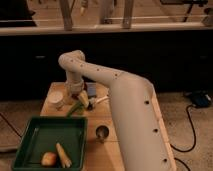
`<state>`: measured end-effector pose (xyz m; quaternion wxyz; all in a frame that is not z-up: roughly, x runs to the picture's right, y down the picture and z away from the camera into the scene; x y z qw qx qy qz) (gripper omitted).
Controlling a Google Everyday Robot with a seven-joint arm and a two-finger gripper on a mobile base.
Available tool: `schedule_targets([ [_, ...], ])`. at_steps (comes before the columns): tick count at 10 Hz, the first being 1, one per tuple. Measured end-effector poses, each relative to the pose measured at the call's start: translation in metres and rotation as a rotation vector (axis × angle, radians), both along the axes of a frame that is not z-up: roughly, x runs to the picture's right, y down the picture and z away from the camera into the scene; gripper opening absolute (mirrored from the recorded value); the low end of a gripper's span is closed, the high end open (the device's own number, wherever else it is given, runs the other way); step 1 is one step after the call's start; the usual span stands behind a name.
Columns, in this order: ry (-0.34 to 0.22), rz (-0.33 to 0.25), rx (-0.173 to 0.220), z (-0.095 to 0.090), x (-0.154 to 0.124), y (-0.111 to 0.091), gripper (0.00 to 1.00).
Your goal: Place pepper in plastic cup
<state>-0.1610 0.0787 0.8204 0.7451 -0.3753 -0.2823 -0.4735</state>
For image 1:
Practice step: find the small metal cup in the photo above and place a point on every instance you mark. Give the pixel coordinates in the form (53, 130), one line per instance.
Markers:
(102, 132)

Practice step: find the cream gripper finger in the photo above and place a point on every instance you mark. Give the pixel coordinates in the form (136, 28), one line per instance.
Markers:
(83, 97)

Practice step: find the blue box on table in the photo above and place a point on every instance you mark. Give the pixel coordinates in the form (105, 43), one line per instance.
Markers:
(91, 89)

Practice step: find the red yellow apple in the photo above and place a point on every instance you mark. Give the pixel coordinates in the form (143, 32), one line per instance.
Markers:
(49, 159)

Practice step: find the white handled utensil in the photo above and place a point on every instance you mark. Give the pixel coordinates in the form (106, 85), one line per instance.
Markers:
(94, 101)

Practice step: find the black floor device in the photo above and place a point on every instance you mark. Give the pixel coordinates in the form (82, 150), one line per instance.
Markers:
(200, 99)

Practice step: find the green pepper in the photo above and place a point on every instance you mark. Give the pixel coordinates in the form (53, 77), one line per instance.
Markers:
(76, 109)

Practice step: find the green plastic tray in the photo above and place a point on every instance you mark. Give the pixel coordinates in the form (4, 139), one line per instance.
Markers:
(42, 134)

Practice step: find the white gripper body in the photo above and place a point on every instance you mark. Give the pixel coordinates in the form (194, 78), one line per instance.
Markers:
(74, 89)

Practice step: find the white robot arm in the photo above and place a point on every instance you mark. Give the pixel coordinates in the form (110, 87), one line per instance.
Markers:
(138, 132)

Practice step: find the yellow corn cob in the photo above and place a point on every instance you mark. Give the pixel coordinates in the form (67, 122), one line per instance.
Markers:
(64, 159)

